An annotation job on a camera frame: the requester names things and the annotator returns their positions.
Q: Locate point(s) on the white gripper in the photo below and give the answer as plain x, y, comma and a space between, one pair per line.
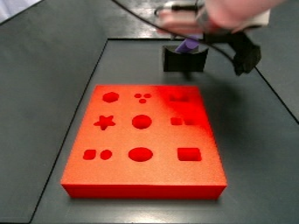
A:
186, 17

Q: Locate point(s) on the purple cylinder peg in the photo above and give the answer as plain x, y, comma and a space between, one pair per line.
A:
187, 46

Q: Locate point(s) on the robot arm with black cover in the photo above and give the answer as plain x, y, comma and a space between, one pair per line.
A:
221, 20

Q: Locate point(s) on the orange foam shape board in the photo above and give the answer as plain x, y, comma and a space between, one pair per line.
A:
145, 146

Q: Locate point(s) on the dark grey cradle block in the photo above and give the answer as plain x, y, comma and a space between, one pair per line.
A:
183, 62

